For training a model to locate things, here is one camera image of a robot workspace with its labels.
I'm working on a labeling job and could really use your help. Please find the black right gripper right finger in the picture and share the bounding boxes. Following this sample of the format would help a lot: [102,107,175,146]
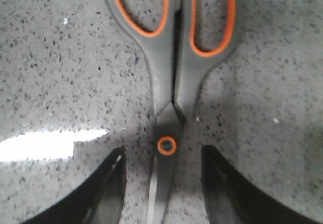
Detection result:
[201,145,315,223]

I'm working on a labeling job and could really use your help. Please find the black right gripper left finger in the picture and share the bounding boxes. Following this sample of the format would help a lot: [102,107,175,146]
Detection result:
[24,146,126,223]

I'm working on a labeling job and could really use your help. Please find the grey and orange scissors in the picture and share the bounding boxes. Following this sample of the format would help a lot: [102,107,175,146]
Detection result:
[105,0,239,223]

